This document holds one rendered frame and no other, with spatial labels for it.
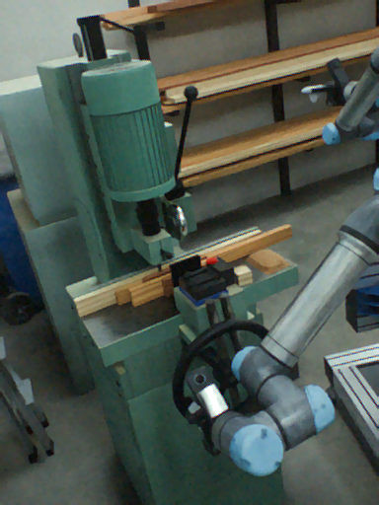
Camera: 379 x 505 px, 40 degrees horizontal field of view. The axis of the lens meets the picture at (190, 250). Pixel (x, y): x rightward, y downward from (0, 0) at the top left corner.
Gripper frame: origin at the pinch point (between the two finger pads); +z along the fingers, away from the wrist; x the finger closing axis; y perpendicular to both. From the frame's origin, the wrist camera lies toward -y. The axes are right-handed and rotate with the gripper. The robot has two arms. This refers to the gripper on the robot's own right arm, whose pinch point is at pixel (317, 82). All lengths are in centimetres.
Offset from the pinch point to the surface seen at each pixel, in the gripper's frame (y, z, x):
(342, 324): 124, 4, -6
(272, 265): 23, -64, -67
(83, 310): 16, -52, -119
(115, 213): -2, -44, -100
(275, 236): 24, -51, -57
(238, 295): 17, -77, -84
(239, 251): 22, -51, -70
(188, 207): 9, -36, -77
